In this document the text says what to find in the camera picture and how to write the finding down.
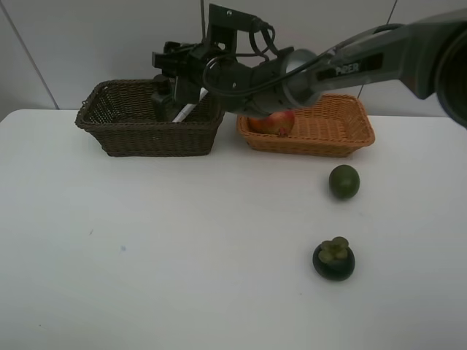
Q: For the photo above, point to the dark purple mangosteen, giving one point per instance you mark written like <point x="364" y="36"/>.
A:
<point x="334" y="260"/>

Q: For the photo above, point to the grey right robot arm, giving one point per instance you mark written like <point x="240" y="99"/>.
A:
<point x="428" y="57"/>

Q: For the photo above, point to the green lime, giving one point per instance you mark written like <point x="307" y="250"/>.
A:
<point x="344" y="182"/>

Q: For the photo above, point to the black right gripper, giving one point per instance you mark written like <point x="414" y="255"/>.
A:
<point x="239" y="89"/>

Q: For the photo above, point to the dark brown wicker basket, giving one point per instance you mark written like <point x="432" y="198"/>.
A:
<point x="119" y="114"/>

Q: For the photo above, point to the white marker pen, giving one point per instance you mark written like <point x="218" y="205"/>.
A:
<point x="187" y="109"/>

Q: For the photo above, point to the dark green ink bottle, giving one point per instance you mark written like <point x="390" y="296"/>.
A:
<point x="164" y="105"/>

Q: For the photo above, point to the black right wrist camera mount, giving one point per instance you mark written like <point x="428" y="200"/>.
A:
<point x="223" y="27"/>

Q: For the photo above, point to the red yellow apple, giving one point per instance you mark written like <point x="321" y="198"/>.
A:
<point x="278" y="124"/>

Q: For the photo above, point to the orange wicker basket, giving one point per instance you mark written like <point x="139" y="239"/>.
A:
<point x="336" y="126"/>

